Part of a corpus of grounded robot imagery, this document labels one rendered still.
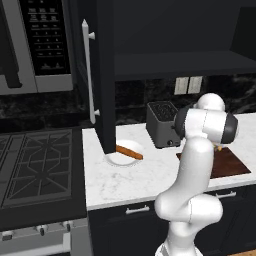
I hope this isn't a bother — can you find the black cabinet door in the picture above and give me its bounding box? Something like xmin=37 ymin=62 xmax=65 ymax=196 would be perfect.
xmin=69 ymin=0 xmax=117 ymax=155

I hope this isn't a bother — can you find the dark brown cutting board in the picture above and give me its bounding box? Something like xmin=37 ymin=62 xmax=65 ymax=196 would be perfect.
xmin=175 ymin=145 xmax=252 ymax=180

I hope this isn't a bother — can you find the white plate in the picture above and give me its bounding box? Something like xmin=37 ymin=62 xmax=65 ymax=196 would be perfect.
xmin=105 ymin=139 xmax=146 ymax=167

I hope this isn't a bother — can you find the grey toaster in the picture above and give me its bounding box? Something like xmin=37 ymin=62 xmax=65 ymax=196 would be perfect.
xmin=145 ymin=101 xmax=183 ymax=150

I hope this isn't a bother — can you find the black gas hob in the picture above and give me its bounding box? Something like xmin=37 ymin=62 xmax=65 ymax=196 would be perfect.
xmin=0 ymin=128 xmax=74 ymax=210

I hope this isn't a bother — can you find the black drawer front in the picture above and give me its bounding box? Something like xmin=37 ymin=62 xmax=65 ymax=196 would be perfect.
xmin=87 ymin=200 xmax=171 ymax=256
xmin=203 ymin=185 xmax=256 ymax=256

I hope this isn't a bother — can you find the silver microwave oven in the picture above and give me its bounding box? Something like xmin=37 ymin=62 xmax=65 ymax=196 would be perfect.
xmin=0 ymin=0 xmax=74 ymax=96

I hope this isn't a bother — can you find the white cabinet door handle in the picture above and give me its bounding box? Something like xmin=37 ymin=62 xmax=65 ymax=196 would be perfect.
xmin=81 ymin=18 xmax=101 ymax=125

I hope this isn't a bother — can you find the white wall socket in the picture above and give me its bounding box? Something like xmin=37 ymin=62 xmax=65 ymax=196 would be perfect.
xmin=174 ymin=76 xmax=190 ymax=96
xmin=187 ymin=75 xmax=203 ymax=95

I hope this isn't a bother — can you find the white drawer handle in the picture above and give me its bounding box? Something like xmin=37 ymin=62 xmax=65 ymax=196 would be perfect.
xmin=215 ymin=189 xmax=238 ymax=200
xmin=125 ymin=204 xmax=151 ymax=215

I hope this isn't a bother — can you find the black open wall cabinet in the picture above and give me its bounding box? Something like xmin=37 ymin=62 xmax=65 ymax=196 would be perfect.
xmin=112 ymin=0 xmax=256 ymax=82

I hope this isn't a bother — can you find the black microwave handle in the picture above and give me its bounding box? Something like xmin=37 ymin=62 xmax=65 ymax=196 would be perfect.
xmin=0 ymin=3 xmax=23 ymax=89

